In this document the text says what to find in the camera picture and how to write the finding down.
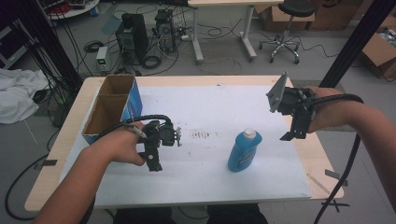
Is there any person's left leg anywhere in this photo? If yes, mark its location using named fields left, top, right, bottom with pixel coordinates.
left=112, top=206, right=173, bottom=224

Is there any white desk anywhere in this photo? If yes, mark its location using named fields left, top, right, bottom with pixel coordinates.
left=187, top=0, right=285, bottom=65

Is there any open cardboard box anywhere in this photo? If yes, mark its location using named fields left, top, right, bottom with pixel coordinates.
left=360, top=14, right=396, bottom=79

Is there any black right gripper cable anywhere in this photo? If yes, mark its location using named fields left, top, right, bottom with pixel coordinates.
left=312, top=92, right=365, bottom=224

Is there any coiled black cable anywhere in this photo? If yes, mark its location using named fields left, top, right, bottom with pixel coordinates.
left=83, top=39, right=105, bottom=53
left=141, top=54, right=163, bottom=70

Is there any blue bottle with white cap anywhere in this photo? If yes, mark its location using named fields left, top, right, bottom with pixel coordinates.
left=227, top=128, right=263, bottom=174

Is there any white foam board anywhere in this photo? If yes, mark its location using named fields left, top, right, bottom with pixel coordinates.
left=59, top=84, right=313, bottom=209

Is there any white power supply unit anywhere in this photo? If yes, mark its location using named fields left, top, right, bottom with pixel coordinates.
left=95, top=46, right=109, bottom=75

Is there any large black computer tower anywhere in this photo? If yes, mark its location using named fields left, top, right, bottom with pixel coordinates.
left=114, top=12, right=150, bottom=66

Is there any blue cardboard box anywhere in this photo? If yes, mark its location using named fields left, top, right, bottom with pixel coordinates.
left=81, top=74, right=144, bottom=146

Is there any round white table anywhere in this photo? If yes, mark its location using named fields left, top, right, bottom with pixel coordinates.
left=46, top=0, right=101, bottom=21

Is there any small black computer tower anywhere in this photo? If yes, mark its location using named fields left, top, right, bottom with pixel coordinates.
left=154, top=8, right=177, bottom=53

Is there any person's left hand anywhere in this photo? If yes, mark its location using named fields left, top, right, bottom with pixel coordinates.
left=105, top=121, right=148, bottom=167

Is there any black floor cable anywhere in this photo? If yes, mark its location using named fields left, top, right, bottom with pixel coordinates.
left=4, top=130, right=61, bottom=221

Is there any grey tape piece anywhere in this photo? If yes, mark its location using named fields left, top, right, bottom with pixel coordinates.
left=34, top=159, right=59, bottom=171
left=324, top=168, right=348, bottom=188

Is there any thin wooden stick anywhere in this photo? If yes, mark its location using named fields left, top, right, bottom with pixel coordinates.
left=305, top=172, right=332, bottom=196

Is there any black tape cross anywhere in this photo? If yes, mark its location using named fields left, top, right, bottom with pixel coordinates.
left=320, top=199, right=350, bottom=214

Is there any person's right leg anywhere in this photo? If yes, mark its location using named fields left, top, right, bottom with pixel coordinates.
left=206, top=203, right=269, bottom=224

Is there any grey cable plug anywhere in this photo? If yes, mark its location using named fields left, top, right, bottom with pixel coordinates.
left=130, top=124, right=148, bottom=140

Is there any white cloth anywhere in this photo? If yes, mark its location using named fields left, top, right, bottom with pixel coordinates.
left=0, top=67, right=50, bottom=125

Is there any black aluminium post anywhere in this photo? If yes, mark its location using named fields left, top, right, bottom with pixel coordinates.
left=318, top=0, right=396, bottom=90

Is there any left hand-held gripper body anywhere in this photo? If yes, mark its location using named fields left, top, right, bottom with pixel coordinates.
left=138, top=119, right=183, bottom=154

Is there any dark shelf unit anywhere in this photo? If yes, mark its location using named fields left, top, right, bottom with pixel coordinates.
left=0, top=18, right=30, bottom=70

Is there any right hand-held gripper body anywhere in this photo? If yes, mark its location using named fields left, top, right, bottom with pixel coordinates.
left=266, top=72, right=315, bottom=116

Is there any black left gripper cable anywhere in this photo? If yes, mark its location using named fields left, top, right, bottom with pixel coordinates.
left=98, top=114, right=174, bottom=138

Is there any black stool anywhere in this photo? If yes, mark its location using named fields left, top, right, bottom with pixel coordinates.
left=258, top=0, right=317, bottom=65

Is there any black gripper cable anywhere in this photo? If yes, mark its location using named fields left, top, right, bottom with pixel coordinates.
left=312, top=92, right=365, bottom=224
left=98, top=114, right=174, bottom=138

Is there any person's leg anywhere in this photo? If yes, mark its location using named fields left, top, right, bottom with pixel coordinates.
left=112, top=206, right=173, bottom=224
left=206, top=203, right=269, bottom=224

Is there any black post with cables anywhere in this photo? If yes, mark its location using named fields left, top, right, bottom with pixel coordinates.
left=12, top=0, right=84, bottom=95

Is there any person's right hand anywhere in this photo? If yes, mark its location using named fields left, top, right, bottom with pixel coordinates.
left=305, top=86, right=360, bottom=134

